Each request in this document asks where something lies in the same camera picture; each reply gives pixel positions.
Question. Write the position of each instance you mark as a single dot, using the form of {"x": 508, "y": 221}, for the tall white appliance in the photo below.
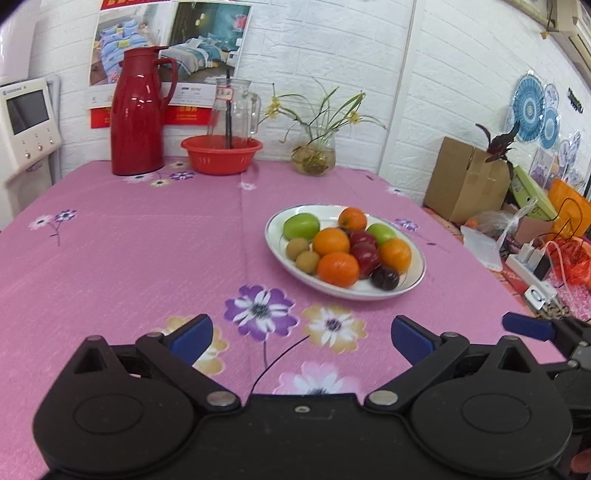
{"x": 16, "y": 50}

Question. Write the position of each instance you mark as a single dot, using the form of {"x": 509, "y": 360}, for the clear plastic bag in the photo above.
{"x": 498, "y": 224}

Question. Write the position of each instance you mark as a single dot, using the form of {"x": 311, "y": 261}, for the purple leafed plant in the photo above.
{"x": 501, "y": 143}

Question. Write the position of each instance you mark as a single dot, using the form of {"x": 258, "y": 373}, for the wall poster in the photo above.
{"x": 203, "y": 41}

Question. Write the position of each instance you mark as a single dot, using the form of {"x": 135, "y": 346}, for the smooth orange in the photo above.
{"x": 396, "y": 254}
{"x": 330, "y": 241}

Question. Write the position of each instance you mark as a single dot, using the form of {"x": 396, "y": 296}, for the white air conditioner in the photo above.
{"x": 572, "y": 32}

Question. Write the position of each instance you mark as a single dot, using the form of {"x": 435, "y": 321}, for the large green fruit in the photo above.
{"x": 301, "y": 226}

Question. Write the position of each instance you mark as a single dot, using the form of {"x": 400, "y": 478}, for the small green fruit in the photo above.
{"x": 382, "y": 233}

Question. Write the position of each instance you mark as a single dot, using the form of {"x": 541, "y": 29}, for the white plate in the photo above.
{"x": 277, "y": 230}

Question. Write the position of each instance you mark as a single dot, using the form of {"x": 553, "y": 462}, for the white appliance with screen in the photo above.
{"x": 27, "y": 124}

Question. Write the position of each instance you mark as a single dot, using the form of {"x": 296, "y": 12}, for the small blue patterned wall plate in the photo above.
{"x": 551, "y": 96}

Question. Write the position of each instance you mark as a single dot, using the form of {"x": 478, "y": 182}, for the pink floral tablecloth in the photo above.
{"x": 138, "y": 258}

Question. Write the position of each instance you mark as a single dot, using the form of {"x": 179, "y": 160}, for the white plastic container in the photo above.
{"x": 482, "y": 249}

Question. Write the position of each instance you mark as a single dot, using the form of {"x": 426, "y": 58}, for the medium blue patterned wall plate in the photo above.
{"x": 550, "y": 128}

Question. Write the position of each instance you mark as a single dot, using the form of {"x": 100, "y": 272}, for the green box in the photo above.
{"x": 531, "y": 194}

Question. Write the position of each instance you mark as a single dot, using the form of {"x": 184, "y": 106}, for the red plum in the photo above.
{"x": 363, "y": 238}
{"x": 365, "y": 261}

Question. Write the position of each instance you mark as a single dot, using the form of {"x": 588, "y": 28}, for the green flowering plant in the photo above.
{"x": 323, "y": 110}

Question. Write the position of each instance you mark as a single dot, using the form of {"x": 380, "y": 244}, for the white power strip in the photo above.
{"x": 526, "y": 267}

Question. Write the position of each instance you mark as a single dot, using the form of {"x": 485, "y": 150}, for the large blue patterned wall plate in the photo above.
{"x": 528, "y": 108}

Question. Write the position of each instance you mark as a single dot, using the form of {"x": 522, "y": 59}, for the orange bag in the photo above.
{"x": 570, "y": 203}

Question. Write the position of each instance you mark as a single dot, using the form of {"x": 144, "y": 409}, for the red plastic basin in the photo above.
{"x": 221, "y": 159}

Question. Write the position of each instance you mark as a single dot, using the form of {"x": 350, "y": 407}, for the glass pitcher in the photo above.
{"x": 235, "y": 110}

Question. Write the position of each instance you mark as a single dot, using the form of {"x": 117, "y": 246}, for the brown kiwi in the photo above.
{"x": 297, "y": 248}
{"x": 308, "y": 262}

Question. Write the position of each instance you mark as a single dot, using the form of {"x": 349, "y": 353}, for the cardboard box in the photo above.
{"x": 461, "y": 184}

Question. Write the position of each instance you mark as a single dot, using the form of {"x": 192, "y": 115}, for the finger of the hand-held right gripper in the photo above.
{"x": 526, "y": 325}

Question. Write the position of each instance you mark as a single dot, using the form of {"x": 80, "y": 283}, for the tangerine with green stem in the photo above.
{"x": 338, "y": 270}

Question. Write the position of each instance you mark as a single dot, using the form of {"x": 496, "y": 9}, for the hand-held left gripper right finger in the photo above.
{"x": 411, "y": 339}

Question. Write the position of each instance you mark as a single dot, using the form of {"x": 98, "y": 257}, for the red thermos jug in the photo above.
{"x": 136, "y": 120}

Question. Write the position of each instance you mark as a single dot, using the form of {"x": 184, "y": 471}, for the black stirrer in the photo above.
{"x": 228, "y": 115}

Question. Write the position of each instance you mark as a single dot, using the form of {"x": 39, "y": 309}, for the bumpy tangerine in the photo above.
{"x": 352, "y": 219}

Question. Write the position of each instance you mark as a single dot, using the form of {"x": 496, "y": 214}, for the small white device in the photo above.
{"x": 542, "y": 295}

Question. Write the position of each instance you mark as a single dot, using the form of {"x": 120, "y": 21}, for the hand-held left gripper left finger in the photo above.
{"x": 194, "y": 337}

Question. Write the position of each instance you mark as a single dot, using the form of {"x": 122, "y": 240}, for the glass vase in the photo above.
{"x": 314, "y": 159}

